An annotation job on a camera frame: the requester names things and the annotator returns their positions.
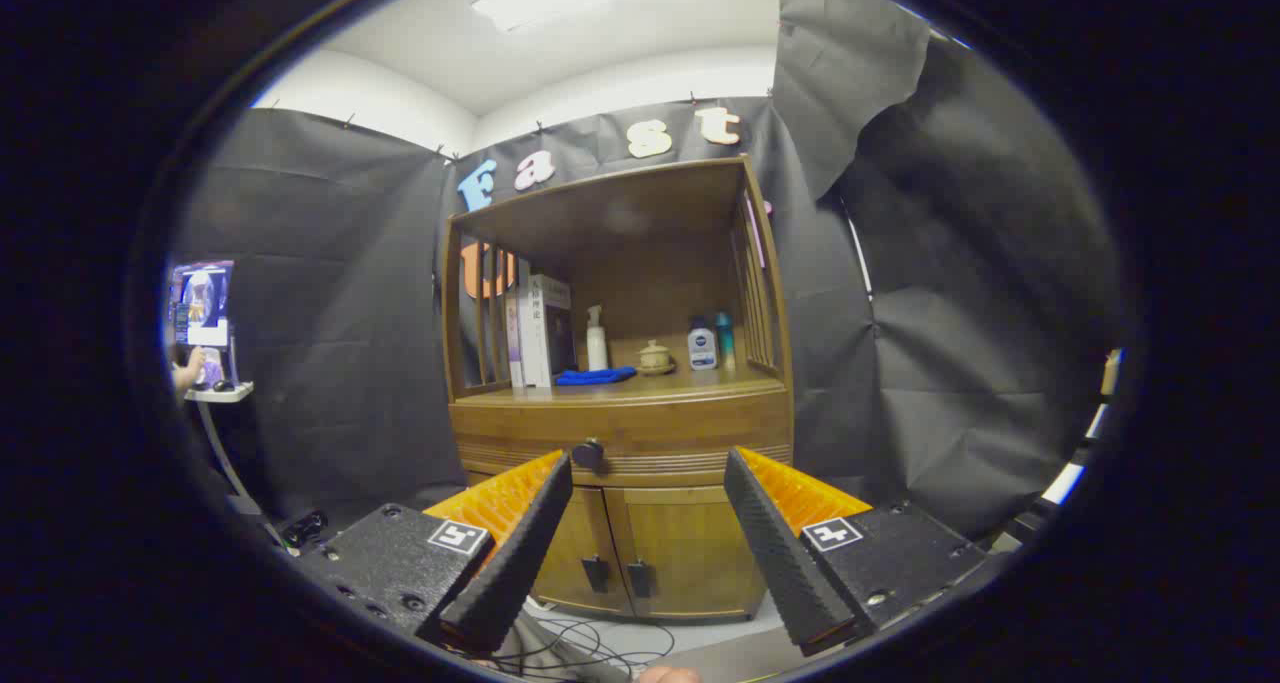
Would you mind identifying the black backdrop cloth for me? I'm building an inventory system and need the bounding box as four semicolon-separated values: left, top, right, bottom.
165;0;1126;544

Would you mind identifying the wooden cabinet door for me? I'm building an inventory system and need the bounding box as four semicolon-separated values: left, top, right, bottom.
607;485;769;621
530;485;633;616

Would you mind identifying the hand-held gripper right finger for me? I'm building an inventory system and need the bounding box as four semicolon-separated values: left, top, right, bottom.
723;447;991;657

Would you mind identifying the wooden cabinet with slatted sides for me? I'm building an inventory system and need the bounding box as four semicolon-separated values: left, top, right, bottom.
438;155;796;624

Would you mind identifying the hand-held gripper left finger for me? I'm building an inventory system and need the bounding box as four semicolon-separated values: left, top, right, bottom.
295;450;574;654

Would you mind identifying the white stand with pole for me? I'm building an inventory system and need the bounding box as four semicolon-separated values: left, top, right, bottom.
185;381;291;554

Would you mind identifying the thick white book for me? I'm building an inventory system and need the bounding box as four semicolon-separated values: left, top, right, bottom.
517;273;578;389

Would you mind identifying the wooden countertop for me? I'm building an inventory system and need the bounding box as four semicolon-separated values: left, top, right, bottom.
455;368;788;406

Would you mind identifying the black electronic box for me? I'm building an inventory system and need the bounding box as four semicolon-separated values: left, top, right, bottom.
280;508;331;549

